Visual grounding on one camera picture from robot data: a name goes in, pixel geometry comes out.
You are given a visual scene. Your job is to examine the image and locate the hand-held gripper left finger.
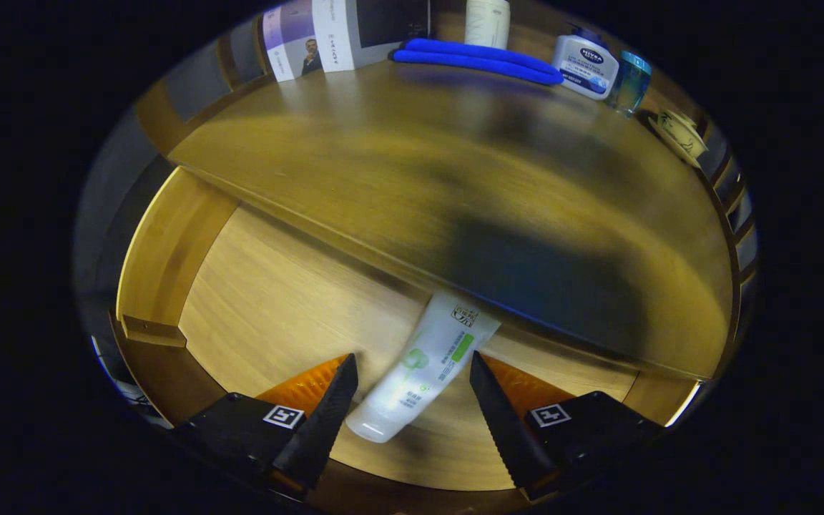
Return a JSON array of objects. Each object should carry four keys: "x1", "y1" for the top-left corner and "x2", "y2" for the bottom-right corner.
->
[{"x1": 169, "y1": 353, "x2": 360, "y2": 501}]

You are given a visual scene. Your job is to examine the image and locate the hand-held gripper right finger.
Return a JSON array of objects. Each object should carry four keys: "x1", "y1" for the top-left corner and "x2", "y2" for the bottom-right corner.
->
[{"x1": 468, "y1": 350, "x2": 668, "y2": 503}]

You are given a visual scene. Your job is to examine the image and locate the white tube with green label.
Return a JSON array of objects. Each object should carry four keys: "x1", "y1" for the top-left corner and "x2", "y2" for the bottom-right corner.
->
[{"x1": 345, "y1": 290, "x2": 502, "y2": 444}]

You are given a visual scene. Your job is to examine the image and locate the wooden drawer with black knob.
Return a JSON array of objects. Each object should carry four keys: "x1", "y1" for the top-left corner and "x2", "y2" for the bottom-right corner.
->
[{"x1": 108, "y1": 168, "x2": 702, "y2": 494}]

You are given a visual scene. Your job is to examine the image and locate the wooden countertop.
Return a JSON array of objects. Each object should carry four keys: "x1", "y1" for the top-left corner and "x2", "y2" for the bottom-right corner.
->
[{"x1": 169, "y1": 61, "x2": 735, "y2": 380}]

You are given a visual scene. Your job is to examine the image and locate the brown wooden cabinet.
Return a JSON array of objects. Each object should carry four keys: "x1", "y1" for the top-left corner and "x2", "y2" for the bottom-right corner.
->
[{"x1": 133, "y1": 0, "x2": 761, "y2": 383}]

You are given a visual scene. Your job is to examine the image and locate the yellow lidded teacup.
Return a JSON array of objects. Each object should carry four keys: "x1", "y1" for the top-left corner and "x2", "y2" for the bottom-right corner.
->
[{"x1": 648, "y1": 109, "x2": 710, "y2": 170}]

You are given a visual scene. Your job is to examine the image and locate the teal bottle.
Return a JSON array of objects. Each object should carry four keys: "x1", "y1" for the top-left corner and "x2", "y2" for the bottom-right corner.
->
[{"x1": 607, "y1": 50, "x2": 652, "y2": 119}]

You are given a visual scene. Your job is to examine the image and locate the blue folded cloth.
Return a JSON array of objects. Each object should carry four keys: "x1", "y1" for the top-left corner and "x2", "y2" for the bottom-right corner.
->
[{"x1": 392, "y1": 38, "x2": 564, "y2": 87}]

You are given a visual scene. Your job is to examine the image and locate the white bottle with blue cap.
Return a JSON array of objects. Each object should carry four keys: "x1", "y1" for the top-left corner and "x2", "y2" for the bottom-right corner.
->
[{"x1": 552, "y1": 27, "x2": 620, "y2": 101}]

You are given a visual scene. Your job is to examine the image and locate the purple book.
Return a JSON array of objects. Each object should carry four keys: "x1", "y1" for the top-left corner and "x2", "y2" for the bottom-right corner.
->
[{"x1": 262, "y1": 0, "x2": 327, "y2": 83}]

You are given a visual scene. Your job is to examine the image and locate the large white book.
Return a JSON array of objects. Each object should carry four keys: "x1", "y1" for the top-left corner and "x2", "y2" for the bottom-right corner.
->
[{"x1": 312, "y1": 0, "x2": 433, "y2": 72}]

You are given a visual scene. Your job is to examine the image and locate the white pump bottle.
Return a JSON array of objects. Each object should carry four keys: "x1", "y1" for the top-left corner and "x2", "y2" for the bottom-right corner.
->
[{"x1": 464, "y1": 0, "x2": 511, "y2": 49}]

